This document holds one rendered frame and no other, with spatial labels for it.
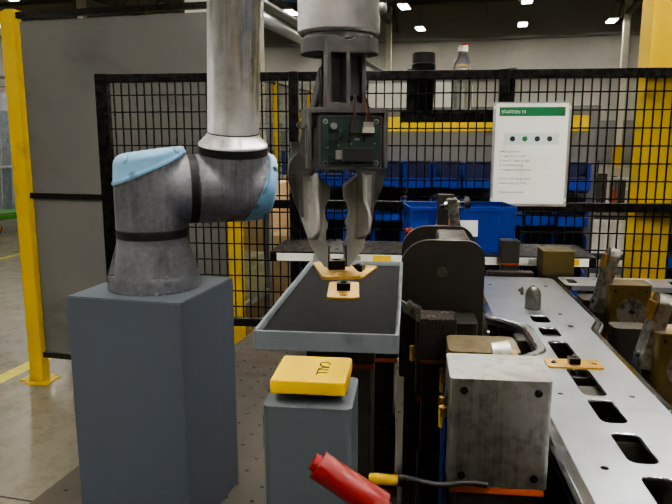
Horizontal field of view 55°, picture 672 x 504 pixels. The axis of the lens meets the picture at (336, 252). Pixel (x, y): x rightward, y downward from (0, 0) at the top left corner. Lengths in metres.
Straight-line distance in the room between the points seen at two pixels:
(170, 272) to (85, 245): 2.61
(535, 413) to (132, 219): 0.68
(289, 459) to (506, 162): 1.59
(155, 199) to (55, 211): 2.71
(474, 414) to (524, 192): 1.41
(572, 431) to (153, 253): 0.66
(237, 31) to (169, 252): 0.36
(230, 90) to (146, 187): 0.20
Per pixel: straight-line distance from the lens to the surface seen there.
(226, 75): 1.06
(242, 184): 1.07
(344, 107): 0.56
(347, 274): 0.61
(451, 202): 1.45
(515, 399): 0.68
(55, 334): 3.91
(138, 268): 1.06
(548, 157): 2.04
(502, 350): 0.78
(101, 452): 1.17
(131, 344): 1.06
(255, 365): 1.90
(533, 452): 0.70
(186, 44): 3.33
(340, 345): 0.61
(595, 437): 0.84
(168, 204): 1.06
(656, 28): 2.17
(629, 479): 0.76
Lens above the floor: 1.34
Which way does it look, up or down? 10 degrees down
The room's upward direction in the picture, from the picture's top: straight up
